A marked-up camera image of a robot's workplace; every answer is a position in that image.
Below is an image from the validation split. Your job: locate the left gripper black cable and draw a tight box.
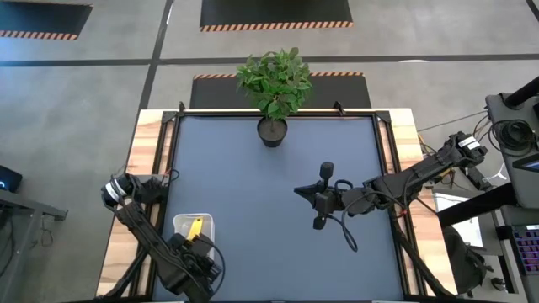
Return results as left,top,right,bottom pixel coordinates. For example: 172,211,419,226
200,237,227,296

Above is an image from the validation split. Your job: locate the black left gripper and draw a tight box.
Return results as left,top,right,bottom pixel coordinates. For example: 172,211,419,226
167,232,214,271

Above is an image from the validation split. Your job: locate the white plastic basket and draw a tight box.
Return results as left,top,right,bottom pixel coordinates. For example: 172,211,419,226
172,212,216,263

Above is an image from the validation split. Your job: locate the black aluminium table frame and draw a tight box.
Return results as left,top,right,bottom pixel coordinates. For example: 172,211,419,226
138,100,420,302

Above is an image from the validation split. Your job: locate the coiled black cable bundle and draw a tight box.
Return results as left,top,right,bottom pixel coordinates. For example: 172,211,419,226
489,119,539,157

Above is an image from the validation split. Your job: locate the yellow measuring spoon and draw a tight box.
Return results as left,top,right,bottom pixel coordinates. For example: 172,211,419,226
185,215,205,242

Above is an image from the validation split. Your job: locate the green potted plant black pot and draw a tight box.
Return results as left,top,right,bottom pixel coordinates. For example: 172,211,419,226
235,46,314,149

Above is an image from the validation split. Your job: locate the blue-lit keyboard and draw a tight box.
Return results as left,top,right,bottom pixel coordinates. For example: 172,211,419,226
510,225,539,277

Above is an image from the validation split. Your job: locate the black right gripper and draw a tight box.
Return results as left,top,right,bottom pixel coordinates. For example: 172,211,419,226
293,161,347,231

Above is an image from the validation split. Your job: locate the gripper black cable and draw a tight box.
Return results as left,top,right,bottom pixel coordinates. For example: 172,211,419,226
334,179,360,254
200,237,227,296

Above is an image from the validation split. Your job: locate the black backpack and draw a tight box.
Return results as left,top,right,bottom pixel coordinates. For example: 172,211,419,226
441,225,494,296

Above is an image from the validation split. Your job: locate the black device with light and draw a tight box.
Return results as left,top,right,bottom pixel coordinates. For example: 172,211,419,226
0,164,24,194

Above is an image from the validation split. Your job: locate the grey equipment cart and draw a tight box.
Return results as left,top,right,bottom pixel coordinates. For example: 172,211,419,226
437,75,539,228

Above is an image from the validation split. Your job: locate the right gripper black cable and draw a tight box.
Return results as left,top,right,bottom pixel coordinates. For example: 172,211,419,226
334,179,360,254

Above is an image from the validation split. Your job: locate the grey side desk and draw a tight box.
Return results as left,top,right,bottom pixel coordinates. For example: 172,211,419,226
0,189,69,291

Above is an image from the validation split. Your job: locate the black striped-edge floor mat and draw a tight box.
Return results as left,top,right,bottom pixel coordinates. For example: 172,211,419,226
199,0,355,33
0,1,94,41

